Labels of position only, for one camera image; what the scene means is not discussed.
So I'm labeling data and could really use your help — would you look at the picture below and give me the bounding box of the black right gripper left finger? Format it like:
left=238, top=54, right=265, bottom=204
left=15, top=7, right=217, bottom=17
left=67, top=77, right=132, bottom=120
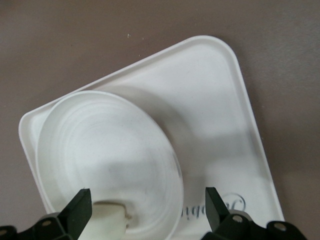
left=0, top=187, right=94, bottom=240

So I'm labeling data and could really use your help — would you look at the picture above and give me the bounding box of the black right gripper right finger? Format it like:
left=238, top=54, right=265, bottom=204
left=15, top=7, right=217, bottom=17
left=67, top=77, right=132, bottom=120
left=203, top=186, right=306, bottom=240

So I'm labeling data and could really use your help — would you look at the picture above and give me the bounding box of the small white bun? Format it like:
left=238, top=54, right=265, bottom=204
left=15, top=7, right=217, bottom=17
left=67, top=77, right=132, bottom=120
left=80, top=199, right=134, bottom=240

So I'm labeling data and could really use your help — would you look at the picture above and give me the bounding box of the round cream plate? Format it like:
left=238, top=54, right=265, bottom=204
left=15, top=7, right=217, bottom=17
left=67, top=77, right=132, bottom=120
left=34, top=90, right=184, bottom=240

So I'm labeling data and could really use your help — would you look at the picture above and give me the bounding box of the cream rabbit print tray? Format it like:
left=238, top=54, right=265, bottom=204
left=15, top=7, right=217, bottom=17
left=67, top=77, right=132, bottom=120
left=17, top=34, right=286, bottom=240

